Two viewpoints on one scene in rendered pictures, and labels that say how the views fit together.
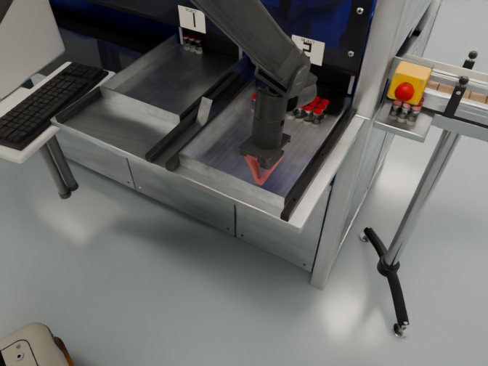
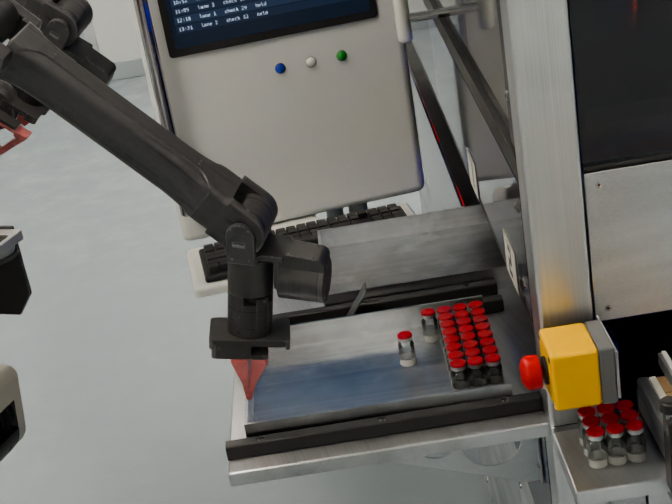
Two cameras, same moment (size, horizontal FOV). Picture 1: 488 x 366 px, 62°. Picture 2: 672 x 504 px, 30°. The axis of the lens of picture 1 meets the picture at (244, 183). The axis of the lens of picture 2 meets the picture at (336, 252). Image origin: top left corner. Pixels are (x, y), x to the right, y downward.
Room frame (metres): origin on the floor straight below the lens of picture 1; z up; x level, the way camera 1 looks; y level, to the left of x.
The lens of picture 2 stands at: (0.00, -1.36, 1.72)
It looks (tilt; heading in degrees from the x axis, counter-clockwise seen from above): 23 degrees down; 62
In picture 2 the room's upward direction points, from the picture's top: 10 degrees counter-clockwise
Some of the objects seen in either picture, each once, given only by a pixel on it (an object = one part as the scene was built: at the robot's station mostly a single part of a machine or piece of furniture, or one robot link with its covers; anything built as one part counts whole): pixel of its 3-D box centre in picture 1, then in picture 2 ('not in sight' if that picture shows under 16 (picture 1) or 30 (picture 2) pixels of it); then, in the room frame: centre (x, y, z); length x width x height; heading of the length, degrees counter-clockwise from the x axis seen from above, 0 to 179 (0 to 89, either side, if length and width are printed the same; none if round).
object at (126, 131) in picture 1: (216, 113); (394, 323); (0.86, 0.07, 0.87); 0.70 x 0.48 x 0.02; 60
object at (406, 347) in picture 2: not in sight; (406, 350); (0.79, -0.06, 0.90); 0.02 x 0.02 x 0.04
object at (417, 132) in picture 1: (405, 117); (622, 458); (0.84, -0.42, 0.87); 0.14 x 0.13 x 0.02; 150
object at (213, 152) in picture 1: (266, 135); (372, 366); (0.74, -0.05, 0.90); 0.34 x 0.26 x 0.04; 150
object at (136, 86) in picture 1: (178, 74); (426, 254); (1.00, 0.19, 0.90); 0.34 x 0.26 x 0.04; 150
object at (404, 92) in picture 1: (404, 91); (536, 371); (0.78, -0.36, 0.99); 0.04 x 0.04 x 0.04; 60
